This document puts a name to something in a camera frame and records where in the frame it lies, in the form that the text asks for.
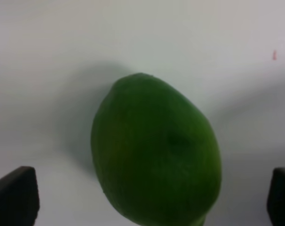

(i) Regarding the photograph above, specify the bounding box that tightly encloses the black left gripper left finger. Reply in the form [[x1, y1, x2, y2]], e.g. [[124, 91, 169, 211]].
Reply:
[[0, 166, 40, 226]]

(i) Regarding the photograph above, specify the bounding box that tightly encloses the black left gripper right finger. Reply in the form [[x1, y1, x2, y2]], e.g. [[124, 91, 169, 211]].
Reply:
[[267, 168, 285, 226]]

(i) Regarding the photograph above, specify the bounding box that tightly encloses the green lime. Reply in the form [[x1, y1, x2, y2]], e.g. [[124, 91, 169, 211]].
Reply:
[[91, 73, 222, 226]]

